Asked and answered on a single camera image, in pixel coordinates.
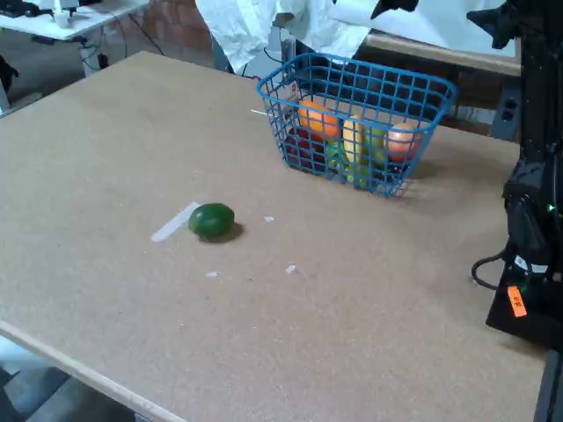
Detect long white tape strip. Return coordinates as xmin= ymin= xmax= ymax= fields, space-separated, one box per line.
xmin=150 ymin=200 xmax=201 ymax=244

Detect blue wire basket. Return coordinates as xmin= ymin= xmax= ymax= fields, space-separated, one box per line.
xmin=256 ymin=52 xmax=458 ymax=198

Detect orange toy fruit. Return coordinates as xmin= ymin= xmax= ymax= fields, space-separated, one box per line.
xmin=297 ymin=99 xmax=340 ymax=142

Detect grey outlet box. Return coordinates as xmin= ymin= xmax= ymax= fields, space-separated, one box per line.
xmin=492 ymin=85 xmax=524 ymax=142

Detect pink-orange round toy fruit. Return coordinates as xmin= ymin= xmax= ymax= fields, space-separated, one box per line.
xmin=383 ymin=122 xmax=424 ymax=163

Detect black base cable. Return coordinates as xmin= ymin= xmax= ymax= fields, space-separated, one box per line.
xmin=471 ymin=249 xmax=512 ymax=292

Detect green toy grapes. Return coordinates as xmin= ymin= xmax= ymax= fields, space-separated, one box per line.
xmin=325 ymin=140 xmax=375 ymax=188

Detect dark red toy fruit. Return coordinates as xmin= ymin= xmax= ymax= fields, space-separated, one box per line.
xmin=283 ymin=127 xmax=329 ymax=173

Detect yellow-green toy fruit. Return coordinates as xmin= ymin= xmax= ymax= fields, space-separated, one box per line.
xmin=364 ymin=127 xmax=388 ymax=171

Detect round green toy fruit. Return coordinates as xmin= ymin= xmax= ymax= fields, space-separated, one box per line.
xmin=187 ymin=202 xmax=236 ymax=241

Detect black background object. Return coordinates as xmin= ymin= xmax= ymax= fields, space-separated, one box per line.
xmin=0 ymin=55 xmax=19 ymax=91

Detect yellow toy banana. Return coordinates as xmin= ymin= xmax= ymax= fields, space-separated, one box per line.
xmin=341 ymin=114 xmax=369 ymax=177

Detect brown wooden bench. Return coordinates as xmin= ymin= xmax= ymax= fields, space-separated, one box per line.
xmin=364 ymin=33 xmax=523 ymax=79

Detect white desk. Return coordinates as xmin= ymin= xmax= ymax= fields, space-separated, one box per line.
xmin=0 ymin=0 xmax=150 ymax=78

